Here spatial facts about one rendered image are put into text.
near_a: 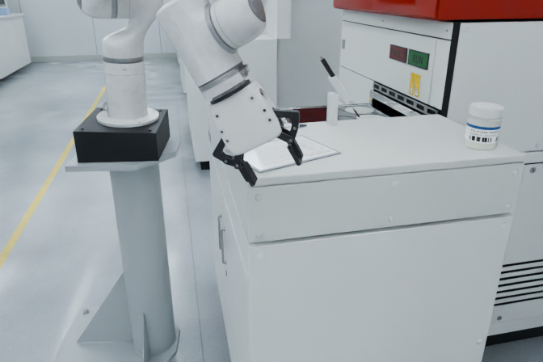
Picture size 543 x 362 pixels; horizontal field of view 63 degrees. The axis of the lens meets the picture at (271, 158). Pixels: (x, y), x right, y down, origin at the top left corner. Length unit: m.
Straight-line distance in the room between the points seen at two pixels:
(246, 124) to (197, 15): 0.18
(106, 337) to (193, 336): 0.33
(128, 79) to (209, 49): 0.73
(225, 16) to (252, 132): 0.19
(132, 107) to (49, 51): 8.16
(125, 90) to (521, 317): 1.63
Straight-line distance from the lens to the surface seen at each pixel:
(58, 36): 9.49
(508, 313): 1.96
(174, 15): 0.71
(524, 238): 1.79
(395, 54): 1.61
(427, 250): 1.09
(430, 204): 1.03
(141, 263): 1.63
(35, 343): 2.11
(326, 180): 0.90
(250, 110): 0.72
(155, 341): 1.84
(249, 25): 0.67
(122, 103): 1.43
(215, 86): 0.71
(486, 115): 1.08
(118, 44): 1.39
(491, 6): 1.41
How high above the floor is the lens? 1.31
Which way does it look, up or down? 21 degrees down
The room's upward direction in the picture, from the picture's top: straight up
